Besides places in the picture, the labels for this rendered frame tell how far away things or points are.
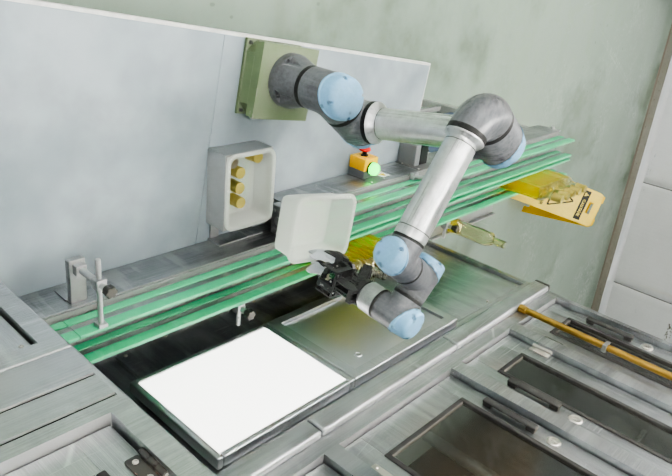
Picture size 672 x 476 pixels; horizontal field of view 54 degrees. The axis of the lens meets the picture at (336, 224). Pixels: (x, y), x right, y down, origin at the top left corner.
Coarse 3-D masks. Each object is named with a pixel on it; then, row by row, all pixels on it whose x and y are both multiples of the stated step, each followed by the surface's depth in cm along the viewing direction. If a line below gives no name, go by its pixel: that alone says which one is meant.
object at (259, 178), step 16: (240, 160) 188; (272, 160) 187; (256, 176) 193; (272, 176) 189; (256, 192) 195; (272, 192) 191; (224, 208) 181; (240, 208) 194; (256, 208) 196; (272, 208) 194; (224, 224) 183; (240, 224) 187
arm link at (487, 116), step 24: (480, 96) 148; (456, 120) 145; (480, 120) 144; (504, 120) 147; (456, 144) 144; (480, 144) 145; (432, 168) 144; (456, 168) 143; (432, 192) 142; (408, 216) 142; (432, 216) 142; (384, 240) 141; (408, 240) 141; (384, 264) 139; (408, 264) 140
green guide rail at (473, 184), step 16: (528, 160) 299; (544, 160) 302; (480, 176) 271; (496, 176) 274; (512, 176) 276; (464, 192) 250; (384, 208) 227; (400, 208) 229; (352, 224) 212; (368, 224) 212
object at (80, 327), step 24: (480, 192) 260; (240, 264) 183; (264, 264) 184; (168, 288) 167; (192, 288) 168; (216, 288) 170; (96, 312) 153; (120, 312) 155; (144, 312) 155; (72, 336) 144
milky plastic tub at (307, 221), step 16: (288, 208) 162; (304, 208) 171; (320, 208) 176; (336, 208) 178; (352, 208) 175; (288, 224) 162; (304, 224) 173; (320, 224) 178; (336, 224) 178; (288, 240) 163; (304, 240) 175; (320, 240) 180; (336, 240) 179; (288, 256) 162; (304, 256) 167
